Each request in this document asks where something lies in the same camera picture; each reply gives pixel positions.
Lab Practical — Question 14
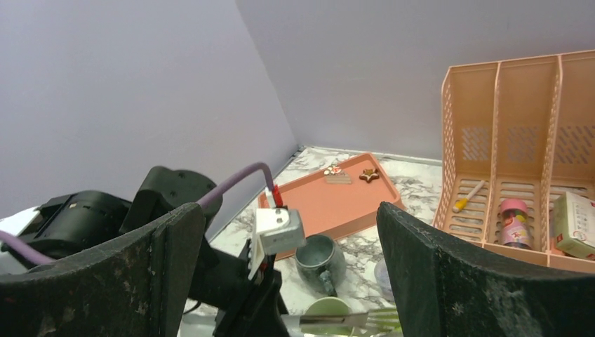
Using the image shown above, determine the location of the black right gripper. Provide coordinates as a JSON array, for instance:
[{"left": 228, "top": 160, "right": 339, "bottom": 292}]
[{"left": 1, "top": 203, "right": 290, "bottom": 336}]

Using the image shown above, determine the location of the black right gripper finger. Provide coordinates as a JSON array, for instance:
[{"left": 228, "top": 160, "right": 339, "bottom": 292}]
[{"left": 377, "top": 202, "right": 594, "bottom": 336}]

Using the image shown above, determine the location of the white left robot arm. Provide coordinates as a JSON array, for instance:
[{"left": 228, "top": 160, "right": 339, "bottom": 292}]
[{"left": 1, "top": 166, "right": 216, "bottom": 260}]

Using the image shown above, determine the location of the pink bottle in organizer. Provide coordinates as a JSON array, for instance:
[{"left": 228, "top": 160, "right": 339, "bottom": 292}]
[{"left": 500, "top": 199, "right": 533, "bottom": 250}]

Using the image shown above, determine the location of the light green ceramic mug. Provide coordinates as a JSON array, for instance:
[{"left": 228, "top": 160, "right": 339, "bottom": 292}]
[{"left": 302, "top": 297, "right": 352, "bottom": 336}]

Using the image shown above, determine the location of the dark blue-green ceramic mug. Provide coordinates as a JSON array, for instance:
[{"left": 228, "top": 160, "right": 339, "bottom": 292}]
[{"left": 294, "top": 234, "right": 347, "bottom": 297}]

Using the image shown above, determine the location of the pink dessert tray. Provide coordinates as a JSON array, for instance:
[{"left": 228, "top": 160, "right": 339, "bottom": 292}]
[{"left": 253, "top": 153, "right": 405, "bottom": 259}]

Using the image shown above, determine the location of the brown star cookie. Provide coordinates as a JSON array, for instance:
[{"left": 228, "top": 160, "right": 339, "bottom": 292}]
[{"left": 359, "top": 168, "right": 380, "bottom": 183}]

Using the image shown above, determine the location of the tan box in organizer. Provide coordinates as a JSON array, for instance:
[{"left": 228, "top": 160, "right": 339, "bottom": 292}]
[{"left": 553, "top": 192, "right": 594, "bottom": 261}]

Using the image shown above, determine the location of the pink mesh file organizer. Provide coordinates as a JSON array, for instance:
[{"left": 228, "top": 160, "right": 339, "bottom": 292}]
[{"left": 433, "top": 50, "right": 594, "bottom": 273}]

